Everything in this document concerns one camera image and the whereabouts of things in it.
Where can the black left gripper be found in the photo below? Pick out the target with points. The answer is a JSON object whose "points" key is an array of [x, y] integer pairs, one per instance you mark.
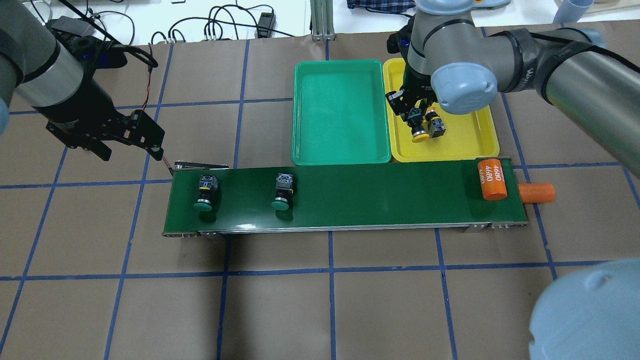
{"points": [[81, 111]]}

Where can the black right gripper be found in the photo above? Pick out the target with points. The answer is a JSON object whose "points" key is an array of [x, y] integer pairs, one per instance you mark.
{"points": [[416, 86]]}

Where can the yellow push button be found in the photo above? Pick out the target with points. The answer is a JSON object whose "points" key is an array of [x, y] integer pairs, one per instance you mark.
{"points": [[435, 125], [415, 121]]}

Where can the green push button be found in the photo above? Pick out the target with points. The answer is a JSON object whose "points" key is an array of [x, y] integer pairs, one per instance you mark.
{"points": [[284, 192], [207, 187]]}

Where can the orange cylinder with 4680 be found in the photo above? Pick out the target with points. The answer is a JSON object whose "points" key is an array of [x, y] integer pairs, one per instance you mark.
{"points": [[492, 179]]}

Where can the plain orange cylinder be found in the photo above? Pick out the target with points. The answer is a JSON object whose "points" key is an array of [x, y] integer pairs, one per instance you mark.
{"points": [[536, 193]]}

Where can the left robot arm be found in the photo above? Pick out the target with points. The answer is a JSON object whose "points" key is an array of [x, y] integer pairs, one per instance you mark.
{"points": [[55, 76]]}

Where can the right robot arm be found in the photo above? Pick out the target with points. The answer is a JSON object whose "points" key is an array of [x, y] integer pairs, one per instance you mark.
{"points": [[449, 63]]}

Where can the green plastic tray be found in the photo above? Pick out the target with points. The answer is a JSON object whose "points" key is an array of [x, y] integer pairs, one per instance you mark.
{"points": [[339, 114]]}

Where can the yellow plastic tray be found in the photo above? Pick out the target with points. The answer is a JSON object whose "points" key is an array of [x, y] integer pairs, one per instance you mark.
{"points": [[467, 137]]}

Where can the plaid cloth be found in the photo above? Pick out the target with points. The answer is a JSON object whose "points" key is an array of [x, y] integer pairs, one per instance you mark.
{"points": [[382, 6]]}

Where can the green conveyor belt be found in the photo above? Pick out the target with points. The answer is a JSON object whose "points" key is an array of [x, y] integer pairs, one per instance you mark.
{"points": [[380, 196]]}

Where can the black power adapter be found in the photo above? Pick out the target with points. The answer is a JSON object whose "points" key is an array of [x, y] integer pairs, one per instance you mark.
{"points": [[265, 25]]}

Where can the aluminium frame post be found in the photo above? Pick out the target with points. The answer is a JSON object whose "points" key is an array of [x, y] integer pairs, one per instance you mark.
{"points": [[322, 20]]}

